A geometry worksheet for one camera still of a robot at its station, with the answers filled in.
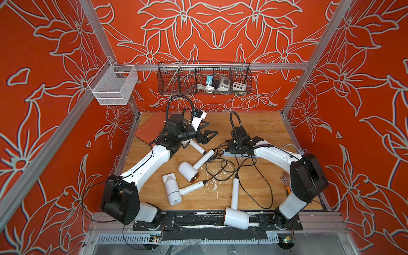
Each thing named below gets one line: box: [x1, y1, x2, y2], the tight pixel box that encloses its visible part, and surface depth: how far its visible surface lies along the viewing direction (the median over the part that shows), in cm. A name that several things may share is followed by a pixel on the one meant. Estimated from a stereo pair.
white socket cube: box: [232, 81, 248, 91], surface depth 96 cm
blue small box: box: [206, 75, 214, 86], surface depth 85 cm
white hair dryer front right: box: [223, 177, 250, 231], surface depth 75 cm
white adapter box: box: [217, 75, 231, 92], surface depth 94 cm
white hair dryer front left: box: [162, 172, 206, 206], surface depth 81 cm
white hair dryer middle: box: [177, 149, 216, 184], surface depth 87 cm
